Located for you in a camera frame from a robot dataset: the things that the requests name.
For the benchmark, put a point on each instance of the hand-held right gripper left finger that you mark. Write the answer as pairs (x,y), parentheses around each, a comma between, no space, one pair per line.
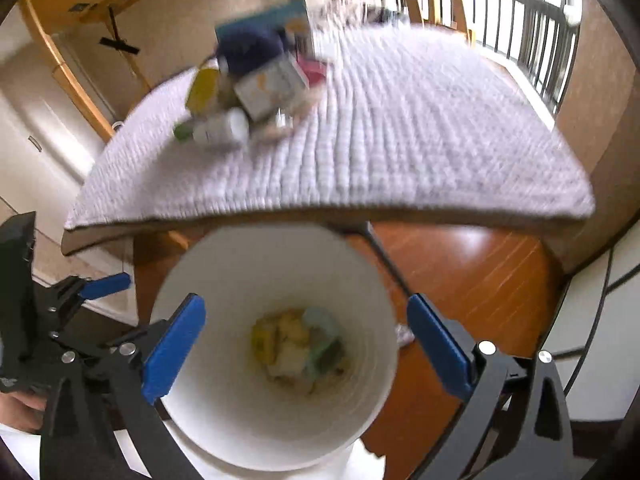
(172,350)

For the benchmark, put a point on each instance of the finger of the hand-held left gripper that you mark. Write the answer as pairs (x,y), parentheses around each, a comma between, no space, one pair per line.
(90,342)
(107,285)

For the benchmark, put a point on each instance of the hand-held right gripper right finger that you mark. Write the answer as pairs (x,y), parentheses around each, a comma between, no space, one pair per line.
(440,350)

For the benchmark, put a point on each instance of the white bucket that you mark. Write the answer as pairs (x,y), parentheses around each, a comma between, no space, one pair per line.
(240,270)

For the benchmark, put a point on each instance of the teal packet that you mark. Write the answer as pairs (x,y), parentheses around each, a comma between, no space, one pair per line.
(322,350)

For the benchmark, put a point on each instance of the white paper scrap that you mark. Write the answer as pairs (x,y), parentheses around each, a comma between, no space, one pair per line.
(290,360)

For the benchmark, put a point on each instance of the white plastic bottle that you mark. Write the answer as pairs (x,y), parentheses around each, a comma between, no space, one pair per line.
(220,129)

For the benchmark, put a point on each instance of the yellow-green packet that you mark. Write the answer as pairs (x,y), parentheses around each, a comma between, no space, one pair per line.
(202,90)

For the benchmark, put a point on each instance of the white box orange print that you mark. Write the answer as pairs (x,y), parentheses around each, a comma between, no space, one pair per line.
(270,87)

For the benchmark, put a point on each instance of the dark blue pouch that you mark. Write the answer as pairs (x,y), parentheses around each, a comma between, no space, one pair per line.
(250,52)

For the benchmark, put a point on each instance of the pink box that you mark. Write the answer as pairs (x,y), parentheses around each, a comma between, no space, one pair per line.
(312,70)

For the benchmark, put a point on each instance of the light blue box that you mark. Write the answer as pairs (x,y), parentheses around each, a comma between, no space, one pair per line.
(280,15)

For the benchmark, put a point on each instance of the person's left hand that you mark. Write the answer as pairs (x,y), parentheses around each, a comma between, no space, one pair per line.
(25,410)

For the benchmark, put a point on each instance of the crumpled clear wrapper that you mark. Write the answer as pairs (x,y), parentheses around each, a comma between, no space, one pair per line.
(405,335)

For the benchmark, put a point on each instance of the white wardrobe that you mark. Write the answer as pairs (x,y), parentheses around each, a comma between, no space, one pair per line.
(45,125)

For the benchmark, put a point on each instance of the lavender knitted blanket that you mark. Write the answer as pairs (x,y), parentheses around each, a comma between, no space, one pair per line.
(400,135)

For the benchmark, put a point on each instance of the black device on pole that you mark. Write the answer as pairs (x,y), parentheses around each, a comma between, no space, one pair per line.
(117,42)

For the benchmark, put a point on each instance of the dark balcony railing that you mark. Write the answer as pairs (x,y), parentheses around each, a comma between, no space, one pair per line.
(545,35)

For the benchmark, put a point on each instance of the wooden bunk bed frame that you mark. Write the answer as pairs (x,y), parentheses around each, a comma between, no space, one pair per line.
(75,80)

